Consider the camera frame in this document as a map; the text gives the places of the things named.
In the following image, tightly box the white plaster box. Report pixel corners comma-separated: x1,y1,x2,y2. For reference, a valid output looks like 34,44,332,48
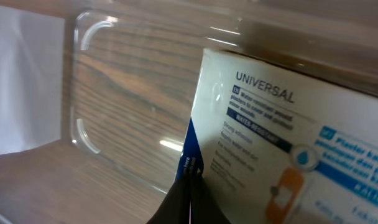
177,49,378,223

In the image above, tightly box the clear plastic container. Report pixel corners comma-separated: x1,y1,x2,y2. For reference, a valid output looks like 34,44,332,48
0,0,378,224

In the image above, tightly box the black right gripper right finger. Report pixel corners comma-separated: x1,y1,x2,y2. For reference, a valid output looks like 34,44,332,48
190,177,231,224

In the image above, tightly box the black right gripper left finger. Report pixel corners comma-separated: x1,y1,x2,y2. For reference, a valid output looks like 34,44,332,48
147,177,190,224

